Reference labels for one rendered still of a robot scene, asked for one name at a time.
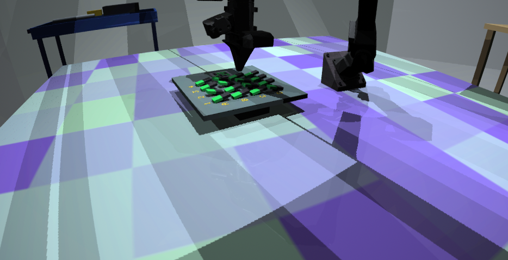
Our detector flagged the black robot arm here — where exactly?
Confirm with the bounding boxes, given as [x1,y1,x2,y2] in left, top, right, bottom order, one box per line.
[202,0,378,81]

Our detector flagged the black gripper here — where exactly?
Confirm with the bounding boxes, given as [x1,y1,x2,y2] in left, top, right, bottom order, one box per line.
[222,2,274,72]

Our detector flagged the grey switch panel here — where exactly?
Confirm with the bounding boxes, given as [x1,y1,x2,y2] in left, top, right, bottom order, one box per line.
[172,65,308,121]

